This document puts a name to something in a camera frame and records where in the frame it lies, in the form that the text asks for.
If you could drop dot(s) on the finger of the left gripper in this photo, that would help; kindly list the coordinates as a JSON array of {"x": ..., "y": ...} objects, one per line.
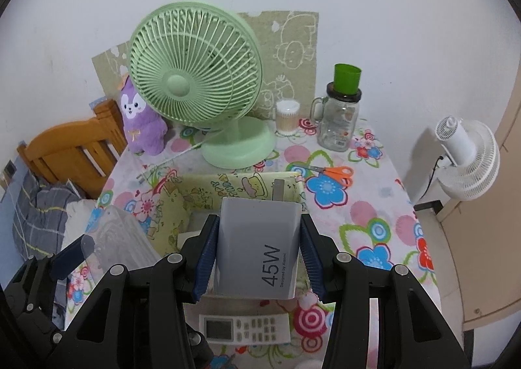
[{"x": 71, "y": 257}]

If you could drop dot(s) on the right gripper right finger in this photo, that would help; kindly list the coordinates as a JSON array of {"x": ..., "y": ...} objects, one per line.
[{"x": 412, "y": 331}]

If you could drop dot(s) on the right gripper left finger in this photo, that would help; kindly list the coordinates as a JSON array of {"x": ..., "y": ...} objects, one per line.
[{"x": 136, "y": 318}]

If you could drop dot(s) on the clear floss pick box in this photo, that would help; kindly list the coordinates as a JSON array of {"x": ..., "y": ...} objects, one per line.
[{"x": 114, "y": 236}]

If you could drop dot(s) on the white remote control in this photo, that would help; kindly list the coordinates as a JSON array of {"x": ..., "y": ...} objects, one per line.
[{"x": 253, "y": 330}]

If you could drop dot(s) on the white 45W charger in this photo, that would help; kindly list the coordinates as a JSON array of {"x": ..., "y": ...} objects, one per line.
[{"x": 258, "y": 246}]

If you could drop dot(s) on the white cloth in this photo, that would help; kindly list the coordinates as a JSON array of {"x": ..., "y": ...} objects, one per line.
[{"x": 78, "y": 215}]

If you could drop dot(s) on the grey plaid blanket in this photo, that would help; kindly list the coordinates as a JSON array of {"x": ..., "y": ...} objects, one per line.
[{"x": 40, "y": 216}]

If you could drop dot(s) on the wooden chair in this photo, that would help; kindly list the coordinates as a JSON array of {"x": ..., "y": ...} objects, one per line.
[{"x": 84, "y": 152}]

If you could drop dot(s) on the yellow patterned storage box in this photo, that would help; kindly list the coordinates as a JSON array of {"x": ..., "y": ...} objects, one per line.
[{"x": 185, "y": 202}]

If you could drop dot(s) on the floral tablecloth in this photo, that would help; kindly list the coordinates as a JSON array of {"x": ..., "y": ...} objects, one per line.
[{"x": 373, "y": 220}]

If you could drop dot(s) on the purple plush toy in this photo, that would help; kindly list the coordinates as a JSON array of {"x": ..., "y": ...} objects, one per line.
[{"x": 144, "y": 129}]

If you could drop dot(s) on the orange scissors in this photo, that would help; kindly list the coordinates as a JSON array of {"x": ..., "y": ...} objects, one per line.
[{"x": 341, "y": 174}]

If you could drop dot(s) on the glass mug jar green lid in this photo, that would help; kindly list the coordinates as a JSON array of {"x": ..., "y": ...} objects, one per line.
[{"x": 335, "y": 114}]

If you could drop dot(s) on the green desk fan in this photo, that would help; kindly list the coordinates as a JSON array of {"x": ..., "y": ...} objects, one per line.
[{"x": 200, "y": 66}]

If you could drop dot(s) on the cotton swab container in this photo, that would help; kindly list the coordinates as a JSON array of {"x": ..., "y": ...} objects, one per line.
[{"x": 287, "y": 116}]

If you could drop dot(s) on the beige cartoon placemat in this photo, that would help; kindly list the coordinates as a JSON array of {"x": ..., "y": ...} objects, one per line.
[{"x": 287, "y": 41}]

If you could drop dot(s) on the white wall fan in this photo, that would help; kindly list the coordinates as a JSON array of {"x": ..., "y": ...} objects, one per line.
[{"x": 474, "y": 158}]

